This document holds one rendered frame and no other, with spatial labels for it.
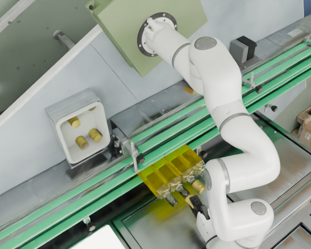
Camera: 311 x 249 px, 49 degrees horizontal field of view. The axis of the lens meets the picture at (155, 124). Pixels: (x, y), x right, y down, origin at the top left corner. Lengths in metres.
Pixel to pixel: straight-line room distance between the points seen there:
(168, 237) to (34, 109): 0.67
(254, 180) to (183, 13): 0.62
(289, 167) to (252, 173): 0.84
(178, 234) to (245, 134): 0.66
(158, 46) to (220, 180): 0.49
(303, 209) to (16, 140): 1.12
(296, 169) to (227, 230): 0.87
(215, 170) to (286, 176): 0.85
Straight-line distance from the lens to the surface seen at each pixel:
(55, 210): 1.28
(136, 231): 1.37
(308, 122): 5.16
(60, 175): 1.34
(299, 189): 1.55
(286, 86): 1.84
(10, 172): 1.32
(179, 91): 1.44
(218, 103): 0.85
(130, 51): 1.13
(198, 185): 1.30
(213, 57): 0.86
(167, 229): 1.36
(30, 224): 1.29
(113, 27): 1.06
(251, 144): 0.81
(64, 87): 1.18
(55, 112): 1.16
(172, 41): 1.05
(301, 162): 1.68
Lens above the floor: 1.66
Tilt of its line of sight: 36 degrees down
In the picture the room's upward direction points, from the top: 134 degrees clockwise
